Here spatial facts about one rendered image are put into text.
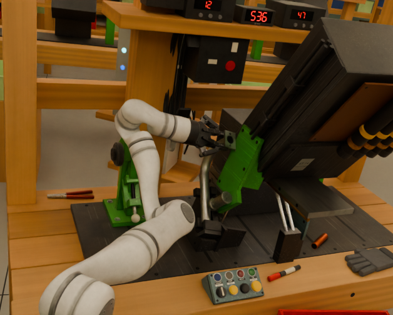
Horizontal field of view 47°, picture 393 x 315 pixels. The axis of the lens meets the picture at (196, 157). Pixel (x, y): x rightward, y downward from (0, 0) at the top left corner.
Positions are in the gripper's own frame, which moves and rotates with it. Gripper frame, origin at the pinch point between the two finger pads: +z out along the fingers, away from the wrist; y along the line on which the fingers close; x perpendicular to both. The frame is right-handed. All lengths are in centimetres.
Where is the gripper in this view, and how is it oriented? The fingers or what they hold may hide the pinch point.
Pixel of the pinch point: (223, 141)
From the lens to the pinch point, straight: 139.6
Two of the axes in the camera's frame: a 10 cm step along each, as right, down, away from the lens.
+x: -5.3, 2.9, 8.0
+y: 0.2, -9.3, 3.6
